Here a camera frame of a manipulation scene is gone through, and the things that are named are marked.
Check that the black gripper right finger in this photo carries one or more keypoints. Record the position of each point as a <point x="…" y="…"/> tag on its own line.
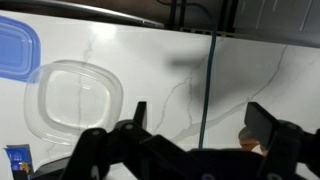
<point x="283" y="146"/>

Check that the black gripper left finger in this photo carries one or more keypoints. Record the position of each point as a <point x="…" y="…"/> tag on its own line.
<point x="133" y="146"/>

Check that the blue rectangular plastic lid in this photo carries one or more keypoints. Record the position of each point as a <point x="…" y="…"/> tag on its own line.
<point x="16" y="50"/>

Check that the clear square lunch box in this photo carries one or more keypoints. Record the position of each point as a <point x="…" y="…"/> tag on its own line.
<point x="76" y="100"/>

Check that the dark wooden spoon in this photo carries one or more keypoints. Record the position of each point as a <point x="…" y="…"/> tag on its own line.
<point x="250" y="141"/>

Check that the black steel coffee maker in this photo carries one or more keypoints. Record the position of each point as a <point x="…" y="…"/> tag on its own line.
<point x="50" y="169"/>

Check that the blue printed card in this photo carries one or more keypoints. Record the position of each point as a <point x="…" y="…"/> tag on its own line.
<point x="19" y="158"/>

